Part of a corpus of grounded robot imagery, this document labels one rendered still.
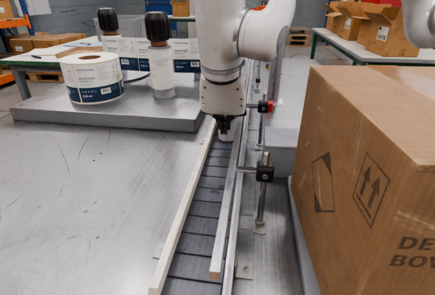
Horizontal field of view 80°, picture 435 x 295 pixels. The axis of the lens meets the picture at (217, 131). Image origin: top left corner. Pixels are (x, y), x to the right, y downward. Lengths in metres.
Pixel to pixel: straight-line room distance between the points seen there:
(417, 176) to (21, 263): 0.56
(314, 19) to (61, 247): 8.59
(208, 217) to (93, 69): 0.69
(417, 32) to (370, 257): 0.69
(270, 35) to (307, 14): 8.33
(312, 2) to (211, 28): 8.34
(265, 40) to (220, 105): 0.19
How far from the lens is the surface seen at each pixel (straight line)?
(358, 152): 0.31
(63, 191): 0.70
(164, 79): 0.98
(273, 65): 1.05
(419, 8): 0.87
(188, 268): 0.42
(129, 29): 2.93
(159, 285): 0.37
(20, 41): 5.02
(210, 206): 0.50
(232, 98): 0.55
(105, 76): 1.01
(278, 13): 0.44
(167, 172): 0.67
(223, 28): 0.44
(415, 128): 0.29
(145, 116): 0.87
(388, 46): 2.58
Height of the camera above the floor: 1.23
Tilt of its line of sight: 28 degrees down
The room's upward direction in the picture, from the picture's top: straight up
